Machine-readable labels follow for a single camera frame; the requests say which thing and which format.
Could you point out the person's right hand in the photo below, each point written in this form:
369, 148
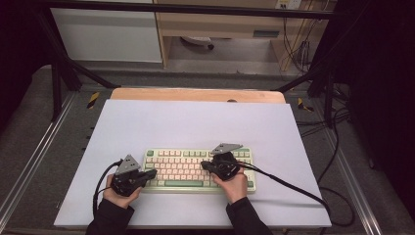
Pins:
235, 189

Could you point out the light wooden desk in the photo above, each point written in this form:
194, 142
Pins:
212, 24

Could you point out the white chair base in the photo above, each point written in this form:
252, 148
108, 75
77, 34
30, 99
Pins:
195, 40

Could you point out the white wall socket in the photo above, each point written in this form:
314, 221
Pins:
288, 4

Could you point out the black metal frame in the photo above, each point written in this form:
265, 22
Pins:
195, 9

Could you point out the person's left hand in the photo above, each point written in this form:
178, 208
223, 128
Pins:
119, 199

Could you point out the white board sheet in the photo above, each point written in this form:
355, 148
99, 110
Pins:
195, 127

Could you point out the yellow black tape strip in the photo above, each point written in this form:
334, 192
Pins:
304, 106
93, 100

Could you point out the pink and green keyboard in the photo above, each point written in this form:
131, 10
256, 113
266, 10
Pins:
182, 169

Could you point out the aluminium rail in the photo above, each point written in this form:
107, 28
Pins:
36, 156
350, 176

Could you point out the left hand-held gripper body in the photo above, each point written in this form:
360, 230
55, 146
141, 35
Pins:
127, 182

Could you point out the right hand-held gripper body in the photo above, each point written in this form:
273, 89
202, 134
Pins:
226, 166

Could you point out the white cabinet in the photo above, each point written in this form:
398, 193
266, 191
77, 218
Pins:
107, 36

